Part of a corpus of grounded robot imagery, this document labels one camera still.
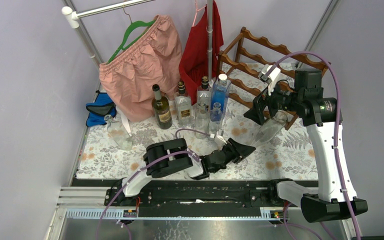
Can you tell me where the pink clothes hanger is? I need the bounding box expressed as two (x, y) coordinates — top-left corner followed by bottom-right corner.
(191, 0), (208, 27)

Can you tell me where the metal clothes rail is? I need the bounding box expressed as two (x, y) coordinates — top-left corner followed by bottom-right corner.
(61, 0), (156, 68)

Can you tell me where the small clear glass bottle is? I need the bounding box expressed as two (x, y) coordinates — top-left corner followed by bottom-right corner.
(195, 101), (209, 134)

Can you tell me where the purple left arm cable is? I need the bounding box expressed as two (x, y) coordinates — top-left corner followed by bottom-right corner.
(94, 128), (213, 240)

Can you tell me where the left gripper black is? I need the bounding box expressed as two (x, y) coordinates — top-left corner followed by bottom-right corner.
(219, 135), (253, 165)

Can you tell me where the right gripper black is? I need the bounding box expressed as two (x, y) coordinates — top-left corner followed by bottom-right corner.
(243, 76), (303, 126)

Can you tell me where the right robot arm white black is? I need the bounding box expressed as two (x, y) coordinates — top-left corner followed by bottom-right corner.
(244, 65), (368, 223)

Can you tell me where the vertical metal pole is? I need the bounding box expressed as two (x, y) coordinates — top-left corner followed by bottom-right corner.
(206, 0), (213, 80)

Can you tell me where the floral table mat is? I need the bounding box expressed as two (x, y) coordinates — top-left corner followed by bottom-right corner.
(75, 101), (318, 180)

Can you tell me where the dark green wine bottle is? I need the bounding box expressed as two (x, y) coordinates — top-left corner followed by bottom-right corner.
(151, 84), (173, 130)

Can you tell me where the wooden wine rack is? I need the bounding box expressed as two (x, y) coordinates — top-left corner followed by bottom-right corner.
(217, 26), (331, 131)

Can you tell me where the pink skirt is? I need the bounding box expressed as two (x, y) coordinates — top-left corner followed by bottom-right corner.
(99, 15), (183, 122)

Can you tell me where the clear square liquor bottle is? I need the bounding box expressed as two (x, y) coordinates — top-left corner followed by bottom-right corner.
(174, 81), (192, 126)

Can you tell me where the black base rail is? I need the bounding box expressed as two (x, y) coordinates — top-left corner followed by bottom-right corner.
(72, 178), (319, 219)

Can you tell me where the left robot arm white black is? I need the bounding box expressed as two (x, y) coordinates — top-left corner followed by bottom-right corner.
(115, 137), (256, 206)

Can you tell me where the blue black bag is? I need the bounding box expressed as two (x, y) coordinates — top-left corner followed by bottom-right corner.
(85, 90), (117, 128)

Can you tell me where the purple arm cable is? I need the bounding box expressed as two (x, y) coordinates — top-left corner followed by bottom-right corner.
(268, 50), (363, 240)
(94, 128), (213, 240)

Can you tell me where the clear glass wine bottle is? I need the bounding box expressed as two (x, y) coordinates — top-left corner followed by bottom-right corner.
(248, 111), (288, 148)

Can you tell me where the clear bottle black gold cap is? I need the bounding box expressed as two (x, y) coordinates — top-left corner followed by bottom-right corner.
(196, 76), (212, 112)

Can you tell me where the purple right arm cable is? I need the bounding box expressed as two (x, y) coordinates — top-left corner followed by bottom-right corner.
(268, 50), (363, 240)

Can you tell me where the red garment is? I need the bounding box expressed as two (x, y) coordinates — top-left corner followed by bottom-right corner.
(178, 1), (224, 105)

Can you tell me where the blue glass bottle silver cap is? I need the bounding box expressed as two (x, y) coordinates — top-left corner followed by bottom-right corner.
(210, 73), (231, 117)

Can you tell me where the clear glass flask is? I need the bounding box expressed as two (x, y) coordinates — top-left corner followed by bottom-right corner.
(104, 114), (133, 151)

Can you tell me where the small clear bottle bluish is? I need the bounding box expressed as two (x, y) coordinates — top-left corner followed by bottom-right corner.
(209, 102), (222, 133)

